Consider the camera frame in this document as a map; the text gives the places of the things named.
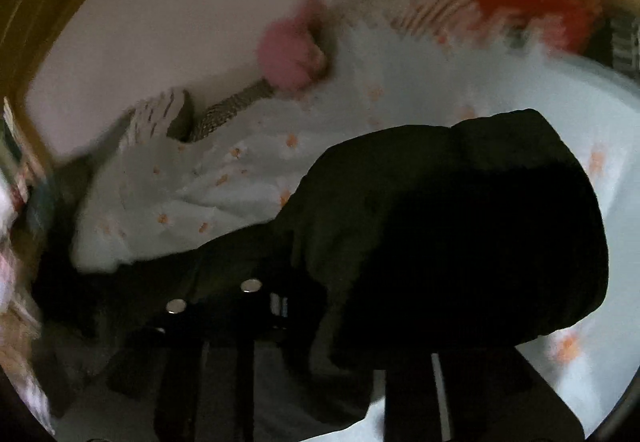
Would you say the black jacket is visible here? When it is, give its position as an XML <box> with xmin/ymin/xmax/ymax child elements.
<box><xmin>34</xmin><ymin>110</ymin><xmax>608</xmax><ymax>441</ymax></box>

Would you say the light blue floral bedsheet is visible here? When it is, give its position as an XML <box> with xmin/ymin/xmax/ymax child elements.
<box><xmin>73</xmin><ymin>10</ymin><xmax>639</xmax><ymax>433</ymax></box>

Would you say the striped pillow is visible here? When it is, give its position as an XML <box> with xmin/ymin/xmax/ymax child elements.
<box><xmin>119</xmin><ymin>90</ymin><xmax>194</xmax><ymax>150</ymax></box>

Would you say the pink plush toy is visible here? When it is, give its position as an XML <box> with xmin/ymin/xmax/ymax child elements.
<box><xmin>256</xmin><ymin>0</ymin><xmax>329</xmax><ymax>93</ymax></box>

